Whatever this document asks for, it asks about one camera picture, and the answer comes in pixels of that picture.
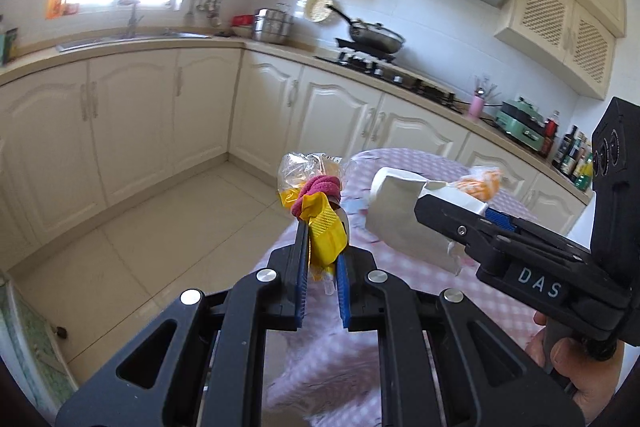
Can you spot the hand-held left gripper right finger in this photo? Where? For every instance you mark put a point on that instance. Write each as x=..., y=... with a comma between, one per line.
x=342, y=294

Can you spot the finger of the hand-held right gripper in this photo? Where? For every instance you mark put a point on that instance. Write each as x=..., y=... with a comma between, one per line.
x=450, y=222
x=500, y=218

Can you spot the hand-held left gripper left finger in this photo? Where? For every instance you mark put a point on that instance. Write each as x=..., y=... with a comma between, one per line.
x=301, y=287

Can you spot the orange snack packet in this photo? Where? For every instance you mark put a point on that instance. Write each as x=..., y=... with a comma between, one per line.
x=480, y=184

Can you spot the yellow plastic wrapper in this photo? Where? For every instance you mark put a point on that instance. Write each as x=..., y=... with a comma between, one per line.
x=325, y=227

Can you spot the dark pink cloth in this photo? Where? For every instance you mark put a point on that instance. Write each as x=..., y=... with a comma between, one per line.
x=320, y=187

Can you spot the clear plastic bag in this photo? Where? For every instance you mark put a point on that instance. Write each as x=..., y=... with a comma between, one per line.
x=295, y=169

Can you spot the person's right hand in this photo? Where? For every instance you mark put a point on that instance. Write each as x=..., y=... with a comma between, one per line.
x=595, y=389

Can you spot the pink checked tablecloth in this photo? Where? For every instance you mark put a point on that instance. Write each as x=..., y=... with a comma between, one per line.
x=320, y=357

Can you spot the row of condiment bottles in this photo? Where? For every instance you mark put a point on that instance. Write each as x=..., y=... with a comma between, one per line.
x=567, y=152

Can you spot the pink utensil cup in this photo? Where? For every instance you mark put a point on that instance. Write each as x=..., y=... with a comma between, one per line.
x=475, y=107

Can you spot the black gas stove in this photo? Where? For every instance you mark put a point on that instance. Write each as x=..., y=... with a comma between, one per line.
x=400, y=79

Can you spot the black wok with lid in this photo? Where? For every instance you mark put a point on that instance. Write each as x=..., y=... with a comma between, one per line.
x=375, y=37

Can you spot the cream base cabinets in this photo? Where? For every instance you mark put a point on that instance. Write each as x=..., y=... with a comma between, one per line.
x=135, y=117

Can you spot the cream colander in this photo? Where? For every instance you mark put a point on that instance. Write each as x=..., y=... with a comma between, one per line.
x=317, y=7

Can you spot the stainless steel pot stack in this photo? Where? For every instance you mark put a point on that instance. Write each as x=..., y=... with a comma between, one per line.
x=272, y=27

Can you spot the red bowl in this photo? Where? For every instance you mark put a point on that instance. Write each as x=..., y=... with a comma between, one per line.
x=242, y=21

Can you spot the green glass floor cabinet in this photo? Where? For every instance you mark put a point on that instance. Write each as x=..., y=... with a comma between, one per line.
x=25, y=342

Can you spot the steel sink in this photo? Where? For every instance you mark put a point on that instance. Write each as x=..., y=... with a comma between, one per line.
x=150, y=38

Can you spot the metal faucet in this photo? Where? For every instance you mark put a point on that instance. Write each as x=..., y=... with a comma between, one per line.
x=131, y=22

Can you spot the green packet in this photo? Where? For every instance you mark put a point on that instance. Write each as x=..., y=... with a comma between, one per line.
x=10, y=47

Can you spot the cream lattice wall cabinet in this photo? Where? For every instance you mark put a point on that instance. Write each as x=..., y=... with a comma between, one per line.
x=545, y=17

